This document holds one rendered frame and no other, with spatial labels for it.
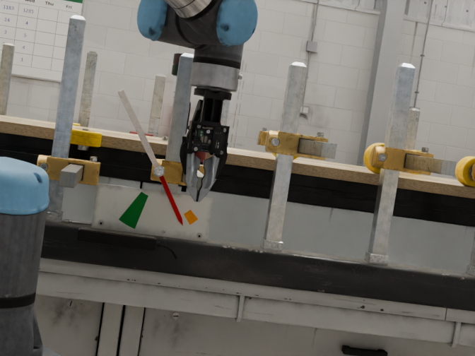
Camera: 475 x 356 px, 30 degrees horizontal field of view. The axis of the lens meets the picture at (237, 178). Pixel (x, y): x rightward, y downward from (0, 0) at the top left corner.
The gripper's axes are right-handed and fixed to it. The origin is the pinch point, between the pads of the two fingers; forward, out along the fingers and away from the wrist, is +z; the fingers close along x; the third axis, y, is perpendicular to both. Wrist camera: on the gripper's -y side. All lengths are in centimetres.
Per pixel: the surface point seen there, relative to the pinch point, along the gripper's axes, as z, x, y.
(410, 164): -11, 49, -24
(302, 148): -11.4, 23.5, -23.4
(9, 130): -6, -43, -50
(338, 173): -6, 39, -50
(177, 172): -2.1, -2.9, -28.4
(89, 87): -21, -30, -138
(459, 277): 13, 65, -27
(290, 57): -99, 140, -755
